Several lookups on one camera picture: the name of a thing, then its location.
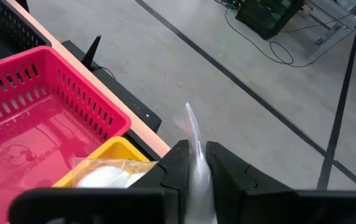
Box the black bar with indicator light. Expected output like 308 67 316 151
62 39 163 133

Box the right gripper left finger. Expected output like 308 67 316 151
8 139 191 224

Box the yellow plastic basket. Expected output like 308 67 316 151
52 136 151 189

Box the red plastic basket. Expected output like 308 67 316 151
0 45 132 224

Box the black fin bracket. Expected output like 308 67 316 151
80 35 103 72

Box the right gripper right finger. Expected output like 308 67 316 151
205 141 356 224

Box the black computer case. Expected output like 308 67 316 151
235 0 304 40

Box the black floor cable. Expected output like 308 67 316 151
223 6 314 68

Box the black plastic basket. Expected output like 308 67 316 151
0 0 53 67

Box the grey metal table leg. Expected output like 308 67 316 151
305 0 356 65

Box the white vanity pack bag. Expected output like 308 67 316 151
71 102 218 224

